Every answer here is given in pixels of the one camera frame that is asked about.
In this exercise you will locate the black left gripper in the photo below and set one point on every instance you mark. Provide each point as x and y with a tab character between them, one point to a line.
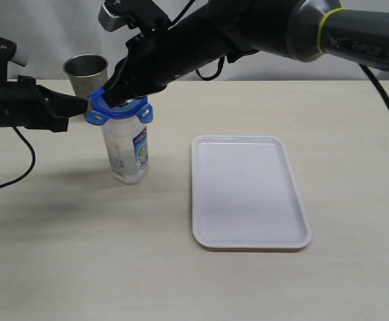
49	110

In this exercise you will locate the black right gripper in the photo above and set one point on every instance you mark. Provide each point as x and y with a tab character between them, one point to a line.
183	49

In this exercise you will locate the blue container lid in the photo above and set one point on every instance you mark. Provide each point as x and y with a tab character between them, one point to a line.
101	112

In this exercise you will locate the stainless steel cup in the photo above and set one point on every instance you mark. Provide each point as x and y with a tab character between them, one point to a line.
87	73

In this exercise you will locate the clear plastic container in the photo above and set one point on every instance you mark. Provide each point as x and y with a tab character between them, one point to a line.
126	143

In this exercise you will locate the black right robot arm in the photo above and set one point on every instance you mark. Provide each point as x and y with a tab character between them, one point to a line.
298	30

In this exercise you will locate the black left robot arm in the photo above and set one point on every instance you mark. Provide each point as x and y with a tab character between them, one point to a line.
12	98

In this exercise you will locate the white rectangular tray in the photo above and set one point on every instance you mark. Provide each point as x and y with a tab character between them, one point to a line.
245	196

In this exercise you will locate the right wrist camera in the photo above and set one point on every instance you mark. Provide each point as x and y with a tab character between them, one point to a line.
144	15

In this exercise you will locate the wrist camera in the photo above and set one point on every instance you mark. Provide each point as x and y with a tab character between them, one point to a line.
144	15
11	52

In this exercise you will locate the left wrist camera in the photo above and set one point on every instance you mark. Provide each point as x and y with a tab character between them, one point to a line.
11	52

